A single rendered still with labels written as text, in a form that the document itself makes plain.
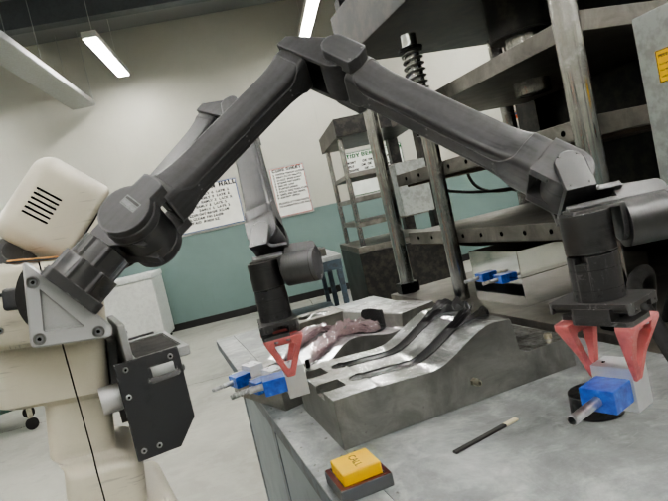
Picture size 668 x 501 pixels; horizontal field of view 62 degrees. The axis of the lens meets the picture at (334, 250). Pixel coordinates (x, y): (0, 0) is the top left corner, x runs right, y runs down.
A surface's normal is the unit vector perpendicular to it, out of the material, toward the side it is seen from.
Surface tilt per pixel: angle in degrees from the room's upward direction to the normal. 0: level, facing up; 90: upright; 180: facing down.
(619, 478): 0
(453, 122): 56
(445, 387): 90
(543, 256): 90
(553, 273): 90
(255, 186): 47
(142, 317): 90
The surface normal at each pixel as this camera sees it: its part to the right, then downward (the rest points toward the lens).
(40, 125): 0.13, 0.04
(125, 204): -0.20, -0.49
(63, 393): 0.44, -0.04
